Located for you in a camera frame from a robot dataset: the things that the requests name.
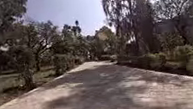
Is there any building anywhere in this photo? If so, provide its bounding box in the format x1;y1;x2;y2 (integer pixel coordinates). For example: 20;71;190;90
152;13;193;49

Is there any row of trees and bushes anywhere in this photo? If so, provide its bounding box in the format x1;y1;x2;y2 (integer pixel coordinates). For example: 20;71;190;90
0;0;121;93

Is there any grey brick paved path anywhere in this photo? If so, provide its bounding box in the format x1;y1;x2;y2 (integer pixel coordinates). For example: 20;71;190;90
0;51;193;109

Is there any row of green bushes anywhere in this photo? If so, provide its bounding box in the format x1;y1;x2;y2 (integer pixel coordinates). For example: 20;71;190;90
115;43;193;87

